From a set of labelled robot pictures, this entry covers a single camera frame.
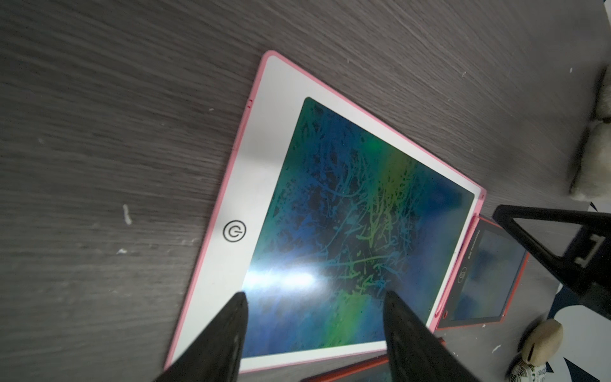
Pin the white plush bunny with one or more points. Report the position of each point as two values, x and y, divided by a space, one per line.
592 180

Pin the red tablet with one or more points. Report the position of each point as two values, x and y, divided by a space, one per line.
486 279

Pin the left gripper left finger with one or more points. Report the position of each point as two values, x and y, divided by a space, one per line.
216 353

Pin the beige sponge block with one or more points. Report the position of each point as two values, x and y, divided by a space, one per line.
542 343

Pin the printed white pouch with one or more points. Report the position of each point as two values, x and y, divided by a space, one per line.
524 372

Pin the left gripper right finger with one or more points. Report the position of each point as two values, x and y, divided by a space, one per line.
414 353

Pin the pink white writing tablet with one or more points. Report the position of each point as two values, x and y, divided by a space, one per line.
322 210

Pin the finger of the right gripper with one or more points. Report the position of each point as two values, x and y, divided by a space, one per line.
580 261

